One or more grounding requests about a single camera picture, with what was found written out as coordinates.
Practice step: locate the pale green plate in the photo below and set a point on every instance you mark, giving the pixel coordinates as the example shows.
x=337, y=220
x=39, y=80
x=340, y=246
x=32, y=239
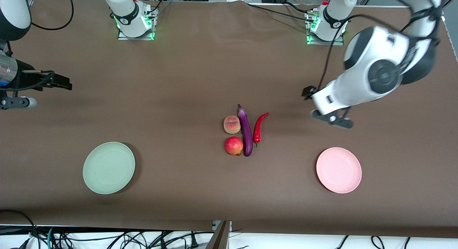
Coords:
x=107, y=170

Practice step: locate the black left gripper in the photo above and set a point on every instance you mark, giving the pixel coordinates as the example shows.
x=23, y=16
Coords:
x=307, y=92

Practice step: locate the grey metal post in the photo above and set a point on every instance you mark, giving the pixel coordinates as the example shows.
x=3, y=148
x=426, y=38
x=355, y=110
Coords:
x=220, y=238

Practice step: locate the red chili pepper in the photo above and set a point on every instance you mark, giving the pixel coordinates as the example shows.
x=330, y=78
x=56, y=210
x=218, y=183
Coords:
x=257, y=132

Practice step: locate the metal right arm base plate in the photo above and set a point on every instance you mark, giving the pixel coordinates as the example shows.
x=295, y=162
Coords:
x=136, y=38

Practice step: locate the brown table cover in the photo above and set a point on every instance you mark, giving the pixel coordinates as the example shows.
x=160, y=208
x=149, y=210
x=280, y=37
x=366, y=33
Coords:
x=200, y=81

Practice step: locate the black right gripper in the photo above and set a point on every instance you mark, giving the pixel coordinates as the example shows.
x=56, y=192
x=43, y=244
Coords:
x=25, y=77

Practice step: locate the peach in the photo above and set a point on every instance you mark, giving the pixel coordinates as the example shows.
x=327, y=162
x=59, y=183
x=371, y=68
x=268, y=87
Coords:
x=232, y=125

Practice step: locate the red apple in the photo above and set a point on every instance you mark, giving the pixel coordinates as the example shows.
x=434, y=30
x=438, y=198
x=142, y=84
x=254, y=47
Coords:
x=233, y=146

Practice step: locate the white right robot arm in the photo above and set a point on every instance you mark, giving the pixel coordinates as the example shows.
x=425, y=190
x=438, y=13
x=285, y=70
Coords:
x=125, y=9

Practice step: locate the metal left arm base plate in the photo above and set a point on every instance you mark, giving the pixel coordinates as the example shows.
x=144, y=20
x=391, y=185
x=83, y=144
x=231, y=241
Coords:
x=325, y=43

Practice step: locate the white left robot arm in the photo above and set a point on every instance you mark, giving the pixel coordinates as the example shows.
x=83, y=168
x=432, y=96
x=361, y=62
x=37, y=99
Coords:
x=361, y=81

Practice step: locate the pink plate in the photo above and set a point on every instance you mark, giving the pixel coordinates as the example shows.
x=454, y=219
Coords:
x=338, y=170

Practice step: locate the purple eggplant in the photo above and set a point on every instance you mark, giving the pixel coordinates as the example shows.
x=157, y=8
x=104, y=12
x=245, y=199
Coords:
x=245, y=131

